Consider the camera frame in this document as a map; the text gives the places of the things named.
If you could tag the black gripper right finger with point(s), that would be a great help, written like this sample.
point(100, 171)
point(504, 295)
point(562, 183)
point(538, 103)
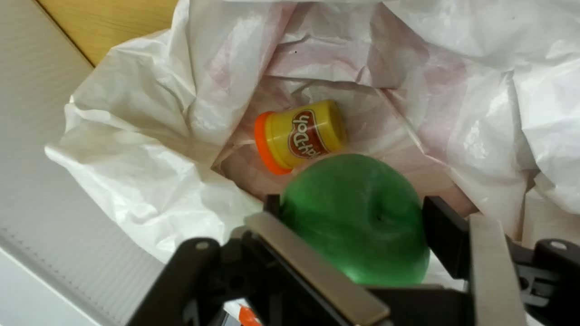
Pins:
point(498, 277)

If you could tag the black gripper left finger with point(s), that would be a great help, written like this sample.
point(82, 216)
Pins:
point(314, 272)

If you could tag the green ball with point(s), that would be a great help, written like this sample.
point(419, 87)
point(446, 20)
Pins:
point(363, 218)

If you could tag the yellow play-doh can orange lid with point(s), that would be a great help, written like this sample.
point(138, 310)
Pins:
point(301, 138)

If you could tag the white orange-print plastic bag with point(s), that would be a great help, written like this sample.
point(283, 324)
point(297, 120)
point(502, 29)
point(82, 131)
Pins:
point(150, 120)

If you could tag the white plastic bin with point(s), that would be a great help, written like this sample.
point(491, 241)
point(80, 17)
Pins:
point(36, 181)

